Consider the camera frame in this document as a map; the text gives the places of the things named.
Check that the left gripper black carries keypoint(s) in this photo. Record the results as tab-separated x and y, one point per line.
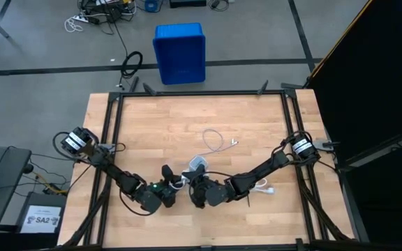
155	195

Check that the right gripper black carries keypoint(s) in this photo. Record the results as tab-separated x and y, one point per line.
215	193

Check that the white power strip tower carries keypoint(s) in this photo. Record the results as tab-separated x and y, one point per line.
199	162

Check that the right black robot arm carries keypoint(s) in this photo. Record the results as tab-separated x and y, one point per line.
264	167

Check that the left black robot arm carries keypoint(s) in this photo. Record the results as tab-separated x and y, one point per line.
117	172

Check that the blue plastic bin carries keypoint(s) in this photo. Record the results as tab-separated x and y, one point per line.
180	52

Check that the black box with SA2 label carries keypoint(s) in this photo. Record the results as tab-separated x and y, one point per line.
42	216

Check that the black power adapter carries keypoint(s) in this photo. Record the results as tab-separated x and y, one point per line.
216	4

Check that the small blue floor item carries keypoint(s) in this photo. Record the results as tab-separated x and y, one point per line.
151	5

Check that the flat black box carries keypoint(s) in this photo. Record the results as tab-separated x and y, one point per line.
187	2

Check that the white floor power strip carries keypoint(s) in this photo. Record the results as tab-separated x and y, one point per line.
82	18

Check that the black partition with yellow edge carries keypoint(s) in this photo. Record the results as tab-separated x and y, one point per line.
379	69

